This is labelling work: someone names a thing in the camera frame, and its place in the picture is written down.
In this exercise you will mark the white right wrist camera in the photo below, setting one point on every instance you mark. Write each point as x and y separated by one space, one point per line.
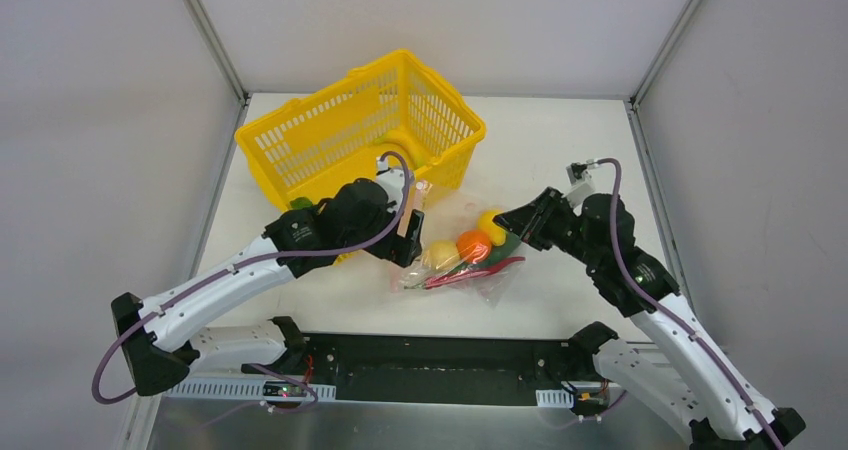
582 185

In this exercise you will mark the yellow lemon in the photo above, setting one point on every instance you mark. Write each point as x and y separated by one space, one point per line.
486 224

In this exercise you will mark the yellow banana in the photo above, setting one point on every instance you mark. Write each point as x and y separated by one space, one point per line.
408 143

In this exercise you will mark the pale yellow round fruit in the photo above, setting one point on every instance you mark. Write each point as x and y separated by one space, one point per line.
442 256

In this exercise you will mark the dark green cucumber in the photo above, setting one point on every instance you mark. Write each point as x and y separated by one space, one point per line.
499 254

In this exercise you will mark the yellow plastic basket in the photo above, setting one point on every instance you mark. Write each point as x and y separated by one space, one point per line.
312 146

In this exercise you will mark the green leaf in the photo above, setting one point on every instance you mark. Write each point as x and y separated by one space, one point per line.
301 203

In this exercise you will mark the white slotted cable duct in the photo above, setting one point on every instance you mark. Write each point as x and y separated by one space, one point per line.
250 389

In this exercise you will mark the red chili pepper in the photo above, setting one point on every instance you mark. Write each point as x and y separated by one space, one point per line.
469 273

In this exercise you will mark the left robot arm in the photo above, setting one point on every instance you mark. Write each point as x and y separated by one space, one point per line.
164 338

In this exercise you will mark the orange tangerine with leaf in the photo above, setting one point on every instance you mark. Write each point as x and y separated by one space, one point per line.
473 246

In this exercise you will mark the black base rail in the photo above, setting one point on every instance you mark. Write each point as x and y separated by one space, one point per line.
443 370

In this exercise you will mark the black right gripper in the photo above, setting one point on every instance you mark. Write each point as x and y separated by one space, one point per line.
544 215

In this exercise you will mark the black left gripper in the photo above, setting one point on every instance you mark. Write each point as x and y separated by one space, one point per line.
403 243

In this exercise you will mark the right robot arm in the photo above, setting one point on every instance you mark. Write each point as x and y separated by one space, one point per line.
709 403

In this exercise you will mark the clear zip top bag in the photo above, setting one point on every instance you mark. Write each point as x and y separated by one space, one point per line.
449 213

